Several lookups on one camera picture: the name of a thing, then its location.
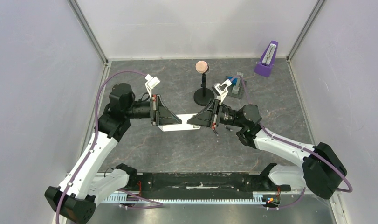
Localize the blue building block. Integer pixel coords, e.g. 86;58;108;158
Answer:
227;77;238;86

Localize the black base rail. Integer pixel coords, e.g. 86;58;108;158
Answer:
125;172;291;200

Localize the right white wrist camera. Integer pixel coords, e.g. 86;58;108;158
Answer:
212;79;232;104

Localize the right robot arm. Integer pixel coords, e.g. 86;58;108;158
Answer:
187;99;353;199

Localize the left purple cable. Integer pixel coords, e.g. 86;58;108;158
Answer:
55;70;149;224

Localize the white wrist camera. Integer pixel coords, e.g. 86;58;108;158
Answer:
145;74;160;97
212;79;232;104

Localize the grey building block baseplate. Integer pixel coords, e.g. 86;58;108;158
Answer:
227;78;245;99

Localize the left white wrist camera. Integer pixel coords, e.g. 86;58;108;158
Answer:
145;74;160;97

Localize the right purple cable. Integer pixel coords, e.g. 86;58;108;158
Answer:
232;75;353;193

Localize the purple cable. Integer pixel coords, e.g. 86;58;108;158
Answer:
232;75;353;193
55;70;149;224

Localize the white remote control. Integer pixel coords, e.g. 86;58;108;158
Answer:
158;113;200;132

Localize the purple metronome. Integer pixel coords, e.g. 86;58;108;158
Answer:
254;41;279;77

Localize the microphone on black stand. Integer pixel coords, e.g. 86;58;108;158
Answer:
193;61;214;106

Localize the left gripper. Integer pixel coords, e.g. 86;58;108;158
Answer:
124;95;182;126

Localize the grey building block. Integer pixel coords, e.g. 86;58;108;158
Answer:
231;72;243;94

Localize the white slotted cable duct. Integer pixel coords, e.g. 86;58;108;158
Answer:
102;192;280;205

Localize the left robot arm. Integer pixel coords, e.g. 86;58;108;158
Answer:
45;83;182;224

